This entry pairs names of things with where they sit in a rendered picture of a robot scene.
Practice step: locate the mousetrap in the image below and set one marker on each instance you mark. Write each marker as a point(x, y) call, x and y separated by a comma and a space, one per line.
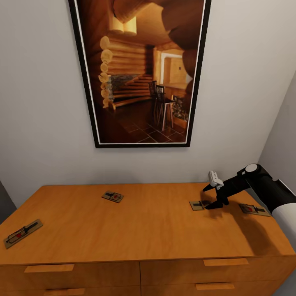
point(112, 196)
point(254, 210)
point(199, 205)
point(14, 238)

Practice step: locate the picture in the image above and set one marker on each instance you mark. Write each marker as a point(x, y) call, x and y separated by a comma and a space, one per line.
point(141, 64)

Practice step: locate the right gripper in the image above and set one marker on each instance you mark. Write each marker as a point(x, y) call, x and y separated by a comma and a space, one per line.
point(223, 193)

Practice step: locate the cabinet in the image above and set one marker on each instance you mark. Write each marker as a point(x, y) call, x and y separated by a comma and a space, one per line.
point(150, 244)

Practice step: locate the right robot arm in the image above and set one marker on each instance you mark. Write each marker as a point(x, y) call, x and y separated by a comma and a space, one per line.
point(280, 200)

